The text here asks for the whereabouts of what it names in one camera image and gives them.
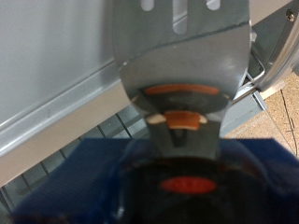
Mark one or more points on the grey toaster oven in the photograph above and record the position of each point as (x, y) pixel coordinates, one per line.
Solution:
(46, 46)

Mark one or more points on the wooden block base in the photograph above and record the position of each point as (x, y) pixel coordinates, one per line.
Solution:
(272, 90)

